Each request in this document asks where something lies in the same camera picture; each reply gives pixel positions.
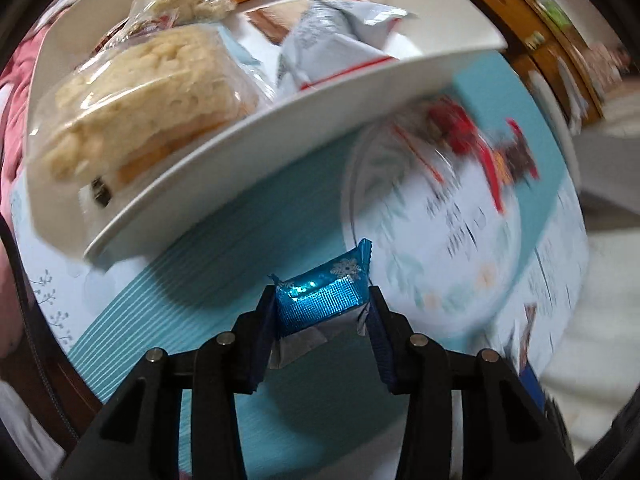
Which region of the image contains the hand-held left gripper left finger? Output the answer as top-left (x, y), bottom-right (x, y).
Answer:
top-left (54, 284), bottom-right (278, 480)

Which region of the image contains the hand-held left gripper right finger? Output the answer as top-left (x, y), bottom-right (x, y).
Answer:
top-left (367, 285), bottom-right (581, 480)

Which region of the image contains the blue snowflake snack packet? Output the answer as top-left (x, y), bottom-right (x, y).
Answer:
top-left (267, 239), bottom-right (375, 371)

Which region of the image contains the white plastic organizer box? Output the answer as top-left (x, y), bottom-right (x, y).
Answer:
top-left (25, 0), bottom-right (508, 273)

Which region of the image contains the clear rice puff bag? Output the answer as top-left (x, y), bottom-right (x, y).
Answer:
top-left (127, 0), bottom-right (238, 26)
top-left (27, 25), bottom-right (273, 196)

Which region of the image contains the orange puff snack pack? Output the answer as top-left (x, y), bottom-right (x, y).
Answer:
top-left (80, 110), bottom-right (251, 211)

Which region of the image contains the red brown snack packet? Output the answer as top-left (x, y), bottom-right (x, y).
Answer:
top-left (480, 119), bottom-right (541, 211)

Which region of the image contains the white plastic blade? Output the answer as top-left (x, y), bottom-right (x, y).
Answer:
top-left (530, 55), bottom-right (586, 136)

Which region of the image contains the white grey snack packet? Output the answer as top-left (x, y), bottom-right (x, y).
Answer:
top-left (276, 0), bottom-right (421, 93)

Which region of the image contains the pink cloth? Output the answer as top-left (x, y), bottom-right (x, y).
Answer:
top-left (0, 25), bottom-right (56, 221)

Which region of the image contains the wooden cabinet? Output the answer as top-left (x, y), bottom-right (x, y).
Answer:
top-left (420, 0), bottom-right (631, 126)

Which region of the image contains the green packet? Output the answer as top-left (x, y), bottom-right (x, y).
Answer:
top-left (542, 2), bottom-right (573, 33)

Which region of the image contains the black cable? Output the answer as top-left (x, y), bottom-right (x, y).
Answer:
top-left (0, 220), bottom-right (81, 441)

